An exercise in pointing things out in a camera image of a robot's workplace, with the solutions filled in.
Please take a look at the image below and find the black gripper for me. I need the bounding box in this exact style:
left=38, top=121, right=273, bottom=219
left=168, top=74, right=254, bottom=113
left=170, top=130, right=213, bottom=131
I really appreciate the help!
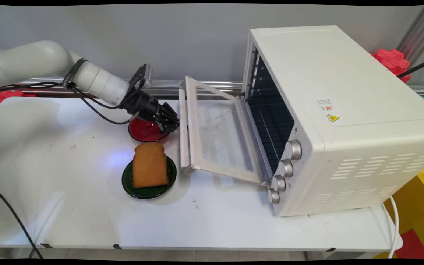
left=122, top=88, right=180, bottom=134

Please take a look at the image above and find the red bowl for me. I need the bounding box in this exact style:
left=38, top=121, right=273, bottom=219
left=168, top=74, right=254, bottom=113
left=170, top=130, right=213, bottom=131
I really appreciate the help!
left=128, top=118, right=170, bottom=143

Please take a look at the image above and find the toasted bread slice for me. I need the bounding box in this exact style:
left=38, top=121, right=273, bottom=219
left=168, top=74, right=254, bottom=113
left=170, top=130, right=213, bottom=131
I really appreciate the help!
left=132, top=142, right=169, bottom=188

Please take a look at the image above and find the white glass oven door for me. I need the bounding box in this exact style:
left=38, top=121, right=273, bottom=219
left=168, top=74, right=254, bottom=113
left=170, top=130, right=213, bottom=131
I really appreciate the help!
left=178, top=76, right=271, bottom=184

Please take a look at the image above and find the dark green plate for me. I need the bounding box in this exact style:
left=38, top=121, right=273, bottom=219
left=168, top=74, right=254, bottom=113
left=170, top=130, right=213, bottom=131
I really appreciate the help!
left=121, top=155, right=177, bottom=199

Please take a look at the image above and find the metal oven rack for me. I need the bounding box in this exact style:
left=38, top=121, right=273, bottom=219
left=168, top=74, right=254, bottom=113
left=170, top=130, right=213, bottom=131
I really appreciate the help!
left=249, top=99, right=294, bottom=173

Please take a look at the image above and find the yellow warning sticker label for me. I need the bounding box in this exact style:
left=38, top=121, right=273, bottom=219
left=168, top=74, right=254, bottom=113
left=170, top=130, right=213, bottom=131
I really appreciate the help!
left=317, top=99, right=340, bottom=124

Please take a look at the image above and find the white toaster oven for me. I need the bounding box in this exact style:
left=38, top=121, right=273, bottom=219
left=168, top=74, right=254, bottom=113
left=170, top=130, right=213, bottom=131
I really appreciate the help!
left=242, top=25, right=424, bottom=217

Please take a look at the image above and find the black rod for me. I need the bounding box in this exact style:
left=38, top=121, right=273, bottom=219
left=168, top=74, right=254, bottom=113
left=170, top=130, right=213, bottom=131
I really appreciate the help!
left=397, top=56, right=424, bottom=78

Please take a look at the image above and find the yellow foam mat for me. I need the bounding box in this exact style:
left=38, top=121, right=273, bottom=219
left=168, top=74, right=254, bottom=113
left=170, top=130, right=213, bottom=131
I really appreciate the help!
left=374, top=160, right=424, bottom=259

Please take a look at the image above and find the red foam mat tile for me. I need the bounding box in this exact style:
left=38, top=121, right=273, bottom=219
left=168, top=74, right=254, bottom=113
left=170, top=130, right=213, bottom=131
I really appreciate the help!
left=396, top=229, right=424, bottom=259

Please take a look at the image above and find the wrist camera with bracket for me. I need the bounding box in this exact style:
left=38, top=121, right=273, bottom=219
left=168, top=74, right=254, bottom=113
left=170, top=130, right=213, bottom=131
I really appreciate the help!
left=129, top=63, right=154, bottom=91

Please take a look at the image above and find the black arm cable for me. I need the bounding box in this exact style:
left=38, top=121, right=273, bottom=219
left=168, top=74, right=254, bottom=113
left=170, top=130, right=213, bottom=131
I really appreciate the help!
left=0, top=59, right=139, bottom=125

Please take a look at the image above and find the black floor cable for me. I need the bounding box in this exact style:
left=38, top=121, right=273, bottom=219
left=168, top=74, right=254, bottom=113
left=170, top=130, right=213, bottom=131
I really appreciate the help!
left=0, top=179, right=44, bottom=259

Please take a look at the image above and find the white power cable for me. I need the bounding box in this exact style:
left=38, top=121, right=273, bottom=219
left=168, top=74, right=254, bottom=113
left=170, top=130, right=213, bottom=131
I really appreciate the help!
left=381, top=196, right=400, bottom=259

